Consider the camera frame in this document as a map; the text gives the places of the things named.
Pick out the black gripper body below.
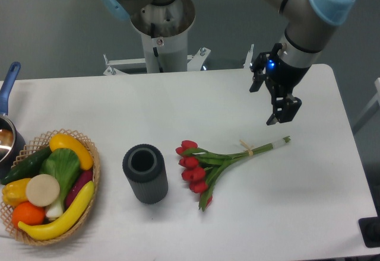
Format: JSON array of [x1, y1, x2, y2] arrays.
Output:
[[264, 43, 311, 97]]

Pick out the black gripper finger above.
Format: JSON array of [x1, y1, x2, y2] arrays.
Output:
[[249, 52, 270, 93], [266, 94, 302, 125]]

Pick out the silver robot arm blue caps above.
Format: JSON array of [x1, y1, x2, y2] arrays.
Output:
[[102, 0, 356, 125]]

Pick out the white furniture piece right edge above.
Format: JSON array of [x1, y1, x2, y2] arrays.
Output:
[[351, 78, 379, 135]]

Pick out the red tulip bouquet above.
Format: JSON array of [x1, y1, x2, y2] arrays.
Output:
[[175, 136, 291, 211]]

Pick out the black device at table edge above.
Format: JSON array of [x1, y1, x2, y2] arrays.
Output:
[[358, 217, 379, 248]]

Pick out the dark grey ribbed vase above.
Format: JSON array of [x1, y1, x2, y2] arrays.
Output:
[[122, 144, 169, 204]]

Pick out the purple eggplant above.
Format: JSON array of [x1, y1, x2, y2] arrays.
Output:
[[65, 170, 93, 209]]

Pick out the green bok choy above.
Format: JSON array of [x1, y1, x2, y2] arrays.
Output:
[[40, 148, 81, 221]]

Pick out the woven wicker basket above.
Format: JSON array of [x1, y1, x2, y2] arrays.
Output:
[[1, 129, 100, 246]]

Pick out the green cucumber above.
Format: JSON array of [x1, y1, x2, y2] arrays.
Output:
[[1, 147, 52, 185]]

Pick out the round beige wooden disc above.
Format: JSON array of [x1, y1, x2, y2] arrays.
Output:
[[26, 174, 60, 207]]

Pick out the yellow banana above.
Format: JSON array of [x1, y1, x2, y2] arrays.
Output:
[[18, 181, 95, 241]]

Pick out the yellow bell pepper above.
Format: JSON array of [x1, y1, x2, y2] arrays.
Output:
[[2, 178, 31, 207]]

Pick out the orange fruit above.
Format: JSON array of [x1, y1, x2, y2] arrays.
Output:
[[12, 202, 45, 228]]

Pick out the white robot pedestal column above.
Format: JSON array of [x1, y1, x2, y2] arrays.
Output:
[[131, 0, 195, 74]]

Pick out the white metal base frame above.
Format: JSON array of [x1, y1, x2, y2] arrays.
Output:
[[103, 44, 255, 75]]

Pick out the blue handled saucepan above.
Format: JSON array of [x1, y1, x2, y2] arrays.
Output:
[[1, 62, 26, 179]]

